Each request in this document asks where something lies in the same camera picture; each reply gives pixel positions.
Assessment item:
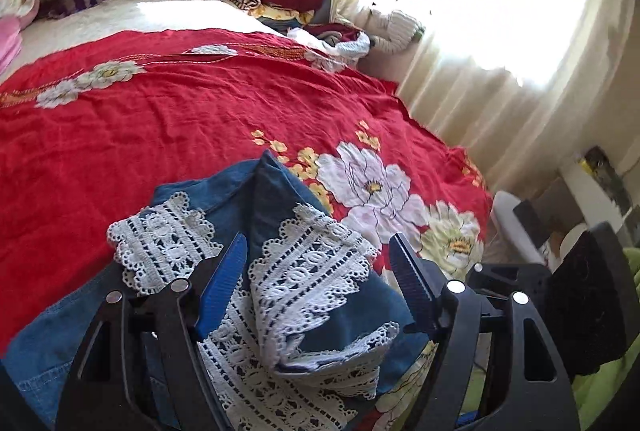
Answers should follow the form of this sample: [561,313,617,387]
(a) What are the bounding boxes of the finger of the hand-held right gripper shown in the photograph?
[469,262,552,312]

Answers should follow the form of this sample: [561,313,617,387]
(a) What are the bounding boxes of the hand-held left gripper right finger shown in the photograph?
[389,232,581,431]

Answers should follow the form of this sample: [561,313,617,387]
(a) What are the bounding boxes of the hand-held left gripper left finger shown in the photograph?
[55,233,249,431]

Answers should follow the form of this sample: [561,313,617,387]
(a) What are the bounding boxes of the blue denim pants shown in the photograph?
[10,150,436,431]

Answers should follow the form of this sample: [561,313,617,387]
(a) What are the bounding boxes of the white rounded stool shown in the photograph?
[492,190,546,267]

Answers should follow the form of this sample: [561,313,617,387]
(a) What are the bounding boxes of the green cloth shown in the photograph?
[460,246,640,431]

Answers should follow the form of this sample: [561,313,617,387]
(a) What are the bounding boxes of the white side cabinet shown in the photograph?
[530,146,633,257]

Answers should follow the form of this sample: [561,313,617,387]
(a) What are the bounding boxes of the red floral bedspread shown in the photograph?
[0,28,493,431]

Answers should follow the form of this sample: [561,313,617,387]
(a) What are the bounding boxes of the cream curtain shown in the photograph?
[325,0,636,182]

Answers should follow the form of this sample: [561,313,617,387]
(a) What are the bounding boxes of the white knitted garment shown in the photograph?
[367,8,426,54]

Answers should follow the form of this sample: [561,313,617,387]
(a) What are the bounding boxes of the cream bed quilt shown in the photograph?
[0,0,281,77]

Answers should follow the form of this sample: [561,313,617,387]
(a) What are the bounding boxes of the pink quilt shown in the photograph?
[0,18,23,72]

